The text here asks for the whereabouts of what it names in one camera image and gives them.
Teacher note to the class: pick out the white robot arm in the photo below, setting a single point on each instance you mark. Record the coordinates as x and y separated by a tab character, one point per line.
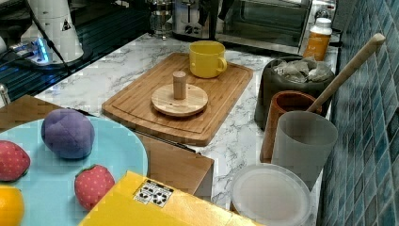
51	40

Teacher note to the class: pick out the frosted grey plastic cup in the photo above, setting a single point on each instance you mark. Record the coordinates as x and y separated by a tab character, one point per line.
303	143

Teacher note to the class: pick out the black bowl of tea bags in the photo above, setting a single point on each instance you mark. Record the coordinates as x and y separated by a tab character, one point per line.
271	83

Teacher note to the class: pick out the round wooden lid with knob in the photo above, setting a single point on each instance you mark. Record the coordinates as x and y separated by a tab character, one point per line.
179	99

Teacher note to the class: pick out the wooden cutting board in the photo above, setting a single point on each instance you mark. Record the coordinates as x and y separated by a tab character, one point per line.
132	106

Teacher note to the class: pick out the yellow mug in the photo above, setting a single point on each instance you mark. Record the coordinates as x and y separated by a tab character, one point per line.
206	58

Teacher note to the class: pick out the brown ceramic utensil holder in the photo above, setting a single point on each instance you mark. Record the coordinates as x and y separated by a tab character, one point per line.
281	102

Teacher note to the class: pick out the clear jar with white lid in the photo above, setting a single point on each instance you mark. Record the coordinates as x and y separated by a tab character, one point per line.
271	195

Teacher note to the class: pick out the yellow cereal box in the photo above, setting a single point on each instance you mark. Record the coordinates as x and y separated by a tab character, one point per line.
136	200

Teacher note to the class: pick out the stainless steel toaster oven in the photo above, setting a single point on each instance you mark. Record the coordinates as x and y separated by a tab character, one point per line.
276	25

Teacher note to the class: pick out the red plush strawberry lower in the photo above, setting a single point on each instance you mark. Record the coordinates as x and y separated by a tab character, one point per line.
91	184

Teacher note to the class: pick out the red plush strawberry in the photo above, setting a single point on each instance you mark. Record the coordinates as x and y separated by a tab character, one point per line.
14	161
91	184

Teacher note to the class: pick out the wooden spoon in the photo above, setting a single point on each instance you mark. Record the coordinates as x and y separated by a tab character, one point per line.
357	60

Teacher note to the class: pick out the purple plush fruit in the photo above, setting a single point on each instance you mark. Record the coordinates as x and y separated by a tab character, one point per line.
68	133

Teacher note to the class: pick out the orange bottle with white cap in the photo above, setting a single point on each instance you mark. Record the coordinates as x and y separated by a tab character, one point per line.
318	40

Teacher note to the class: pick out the light blue plate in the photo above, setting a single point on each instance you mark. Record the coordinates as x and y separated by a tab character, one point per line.
48	186

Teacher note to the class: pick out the red plush strawberry upper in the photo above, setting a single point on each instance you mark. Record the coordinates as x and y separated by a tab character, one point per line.
14	161

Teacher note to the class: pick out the yellow plush lemon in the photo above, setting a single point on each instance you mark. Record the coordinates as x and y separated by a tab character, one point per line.
11	206

